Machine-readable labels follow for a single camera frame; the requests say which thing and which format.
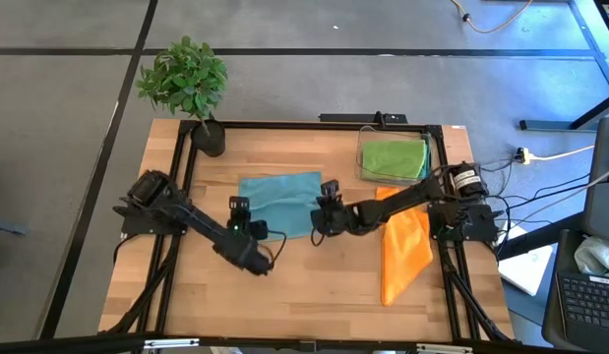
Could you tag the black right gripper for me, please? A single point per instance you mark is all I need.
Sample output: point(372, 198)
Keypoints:
point(333, 218)

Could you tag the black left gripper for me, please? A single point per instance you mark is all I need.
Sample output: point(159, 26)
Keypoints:
point(237, 236)

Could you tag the light blue microfiber towel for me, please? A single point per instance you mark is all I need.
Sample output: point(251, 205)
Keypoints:
point(284, 201)

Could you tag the green microfiber towel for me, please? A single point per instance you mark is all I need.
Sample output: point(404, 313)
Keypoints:
point(392, 159)

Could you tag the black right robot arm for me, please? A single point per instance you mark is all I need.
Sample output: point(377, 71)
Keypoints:
point(407, 196)

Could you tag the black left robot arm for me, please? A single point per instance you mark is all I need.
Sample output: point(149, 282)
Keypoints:
point(200, 226)

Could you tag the orange microfiber towel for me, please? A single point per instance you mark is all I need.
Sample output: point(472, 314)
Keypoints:
point(405, 268)

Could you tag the clear plastic bin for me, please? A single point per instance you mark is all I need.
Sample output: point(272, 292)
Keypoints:
point(358, 169)

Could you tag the black flat floor bar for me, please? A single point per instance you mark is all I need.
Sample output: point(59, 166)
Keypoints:
point(353, 118)

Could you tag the green plant in black pot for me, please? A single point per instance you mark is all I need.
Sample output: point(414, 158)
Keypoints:
point(186, 78)

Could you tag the white and yellow power plug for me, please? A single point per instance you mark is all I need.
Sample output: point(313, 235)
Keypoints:
point(524, 156)

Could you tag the crumpled pale plastic bag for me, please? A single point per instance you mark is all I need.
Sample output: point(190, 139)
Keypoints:
point(596, 255)

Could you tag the black laptop computer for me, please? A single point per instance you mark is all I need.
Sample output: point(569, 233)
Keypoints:
point(589, 305)

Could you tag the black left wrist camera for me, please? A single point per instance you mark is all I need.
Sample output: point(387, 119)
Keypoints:
point(260, 230)

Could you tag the black aluminium table frame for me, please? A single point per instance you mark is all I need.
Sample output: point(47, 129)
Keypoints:
point(284, 125)

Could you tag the silver metal bracket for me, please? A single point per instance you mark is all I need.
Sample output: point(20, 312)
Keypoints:
point(444, 349)
point(171, 343)

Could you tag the black desk frame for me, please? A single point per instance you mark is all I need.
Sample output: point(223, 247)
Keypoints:
point(545, 124)

